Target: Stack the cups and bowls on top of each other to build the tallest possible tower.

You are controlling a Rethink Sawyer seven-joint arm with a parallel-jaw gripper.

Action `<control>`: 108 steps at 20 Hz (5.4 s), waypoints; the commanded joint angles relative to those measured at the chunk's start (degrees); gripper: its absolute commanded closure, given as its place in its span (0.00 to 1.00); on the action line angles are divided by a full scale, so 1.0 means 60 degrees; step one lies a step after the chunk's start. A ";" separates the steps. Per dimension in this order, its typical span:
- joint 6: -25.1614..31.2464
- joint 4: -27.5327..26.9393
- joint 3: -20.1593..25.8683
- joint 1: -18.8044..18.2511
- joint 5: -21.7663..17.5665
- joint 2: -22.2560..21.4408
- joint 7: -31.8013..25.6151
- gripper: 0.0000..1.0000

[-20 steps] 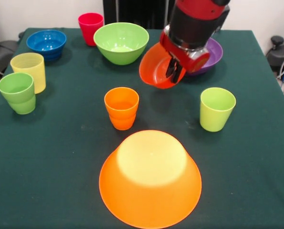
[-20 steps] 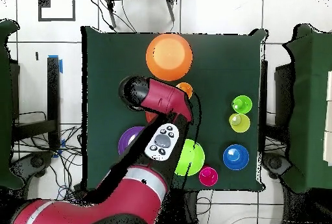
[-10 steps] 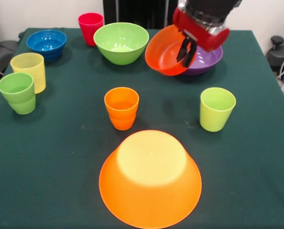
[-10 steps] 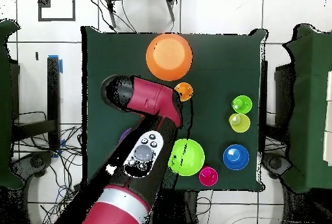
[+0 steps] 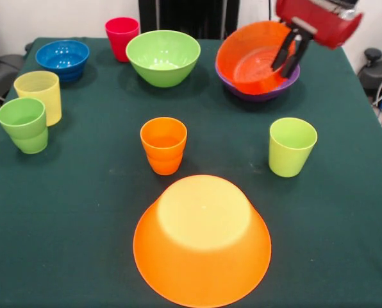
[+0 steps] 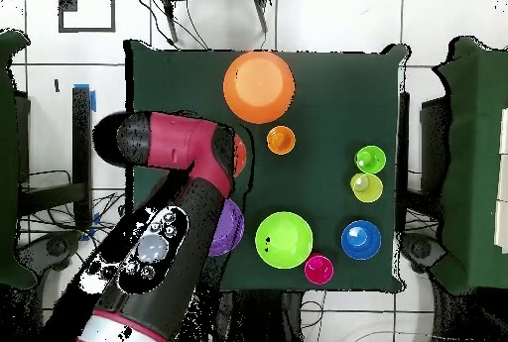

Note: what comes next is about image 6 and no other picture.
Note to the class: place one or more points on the large orange bowl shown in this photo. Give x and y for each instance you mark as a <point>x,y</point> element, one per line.
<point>258,88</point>

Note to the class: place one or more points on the black square frame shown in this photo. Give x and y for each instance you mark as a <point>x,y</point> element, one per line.
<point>67,1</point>

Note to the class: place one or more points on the small black object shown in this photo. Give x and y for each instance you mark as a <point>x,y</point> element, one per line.
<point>56,85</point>

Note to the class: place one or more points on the blue tape strip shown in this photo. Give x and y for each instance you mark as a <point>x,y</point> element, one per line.
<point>93,102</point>
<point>96,219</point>

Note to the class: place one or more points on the red cup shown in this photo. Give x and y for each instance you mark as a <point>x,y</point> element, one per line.
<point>318,269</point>

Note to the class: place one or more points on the small red-orange bowl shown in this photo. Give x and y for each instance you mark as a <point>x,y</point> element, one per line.
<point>240,155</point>

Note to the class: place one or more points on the purple bowl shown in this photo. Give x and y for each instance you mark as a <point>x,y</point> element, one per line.
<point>232,227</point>

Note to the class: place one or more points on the black metal stand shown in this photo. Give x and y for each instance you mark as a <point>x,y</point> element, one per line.
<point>81,139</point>

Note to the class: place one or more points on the light green bowl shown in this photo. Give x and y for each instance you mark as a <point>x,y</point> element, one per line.
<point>283,241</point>

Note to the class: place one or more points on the orange cup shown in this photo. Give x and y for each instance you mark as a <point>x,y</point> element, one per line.
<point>281,140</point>

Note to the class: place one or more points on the yellow cup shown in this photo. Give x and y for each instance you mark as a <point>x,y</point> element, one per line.
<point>371,193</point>

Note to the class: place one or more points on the green cup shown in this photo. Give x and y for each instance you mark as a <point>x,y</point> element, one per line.
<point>370,159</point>

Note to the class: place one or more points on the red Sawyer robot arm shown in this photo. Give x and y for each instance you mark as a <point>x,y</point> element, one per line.
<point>178,143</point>

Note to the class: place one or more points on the dark office chair base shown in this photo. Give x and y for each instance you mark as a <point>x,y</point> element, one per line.
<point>421,249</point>
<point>55,247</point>

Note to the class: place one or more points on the dark green table cloth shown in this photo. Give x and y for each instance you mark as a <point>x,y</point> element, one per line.
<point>337,92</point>

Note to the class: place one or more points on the blue bowl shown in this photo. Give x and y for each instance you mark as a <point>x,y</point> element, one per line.
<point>361,241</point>

